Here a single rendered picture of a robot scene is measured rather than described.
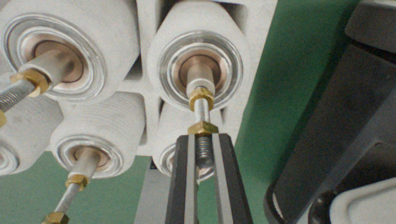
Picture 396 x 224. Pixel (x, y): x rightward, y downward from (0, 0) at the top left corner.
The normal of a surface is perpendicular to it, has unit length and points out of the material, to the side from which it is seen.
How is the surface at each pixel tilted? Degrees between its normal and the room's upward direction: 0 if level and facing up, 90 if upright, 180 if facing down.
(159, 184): 90
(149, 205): 90
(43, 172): 0
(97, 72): 4
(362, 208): 90
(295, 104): 0
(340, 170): 46
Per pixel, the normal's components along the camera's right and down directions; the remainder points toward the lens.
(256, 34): 0.01, 0.59
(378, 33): -0.95, 0.15
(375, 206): 0.07, -0.81
